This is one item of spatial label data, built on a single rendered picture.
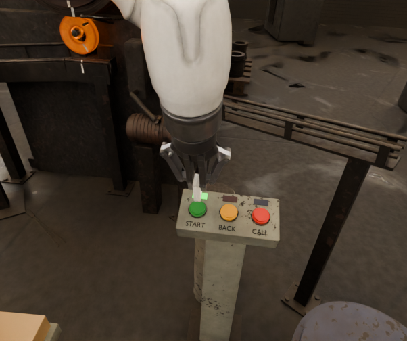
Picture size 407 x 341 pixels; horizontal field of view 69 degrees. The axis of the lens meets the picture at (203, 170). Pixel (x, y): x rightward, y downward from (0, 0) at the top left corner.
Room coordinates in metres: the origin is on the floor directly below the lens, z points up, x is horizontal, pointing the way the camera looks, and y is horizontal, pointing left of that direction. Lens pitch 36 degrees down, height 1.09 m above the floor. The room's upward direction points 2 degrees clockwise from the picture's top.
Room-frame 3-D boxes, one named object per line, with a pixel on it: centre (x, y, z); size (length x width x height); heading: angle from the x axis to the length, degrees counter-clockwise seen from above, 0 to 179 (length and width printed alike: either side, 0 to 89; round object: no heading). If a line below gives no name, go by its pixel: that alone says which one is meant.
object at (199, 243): (0.67, -0.04, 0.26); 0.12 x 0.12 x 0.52
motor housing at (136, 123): (1.14, 0.22, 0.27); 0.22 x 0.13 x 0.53; 84
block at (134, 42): (1.30, 0.30, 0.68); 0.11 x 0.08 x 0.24; 174
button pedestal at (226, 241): (0.51, -0.06, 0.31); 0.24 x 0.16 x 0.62; 84
